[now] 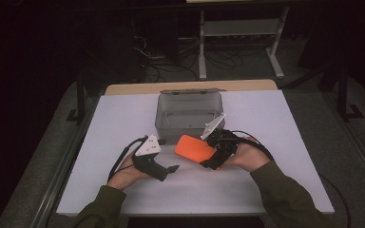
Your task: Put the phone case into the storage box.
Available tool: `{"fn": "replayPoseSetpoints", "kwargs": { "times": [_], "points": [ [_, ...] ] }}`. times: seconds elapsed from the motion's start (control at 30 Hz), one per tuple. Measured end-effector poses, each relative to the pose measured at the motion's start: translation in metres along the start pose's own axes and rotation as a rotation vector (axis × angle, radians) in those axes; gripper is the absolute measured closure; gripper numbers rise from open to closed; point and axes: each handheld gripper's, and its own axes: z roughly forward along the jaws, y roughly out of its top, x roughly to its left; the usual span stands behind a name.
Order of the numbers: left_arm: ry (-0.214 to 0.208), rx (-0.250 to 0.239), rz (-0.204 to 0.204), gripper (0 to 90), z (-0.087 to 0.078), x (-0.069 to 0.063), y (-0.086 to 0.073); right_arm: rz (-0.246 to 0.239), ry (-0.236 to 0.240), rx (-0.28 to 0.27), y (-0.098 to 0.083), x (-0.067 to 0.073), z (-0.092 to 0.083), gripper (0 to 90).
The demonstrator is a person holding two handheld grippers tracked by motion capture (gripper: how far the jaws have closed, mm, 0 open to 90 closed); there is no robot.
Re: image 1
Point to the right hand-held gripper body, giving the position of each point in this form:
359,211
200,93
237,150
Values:
225,144

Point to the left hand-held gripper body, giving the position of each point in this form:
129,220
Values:
147,164

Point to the orange phone case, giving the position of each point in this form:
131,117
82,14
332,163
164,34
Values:
193,148

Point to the grey transparent plastic box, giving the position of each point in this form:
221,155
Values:
183,107

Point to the person's left hand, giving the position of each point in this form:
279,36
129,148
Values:
125,175

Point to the person's right hand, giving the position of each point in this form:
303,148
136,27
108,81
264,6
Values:
250,156

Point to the black metal stand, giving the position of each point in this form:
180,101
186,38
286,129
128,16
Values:
80,95
342,95

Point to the aluminium rail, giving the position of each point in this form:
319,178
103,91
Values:
359,148
57,177

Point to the white metal desk frame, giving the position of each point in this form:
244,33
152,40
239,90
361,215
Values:
239,28

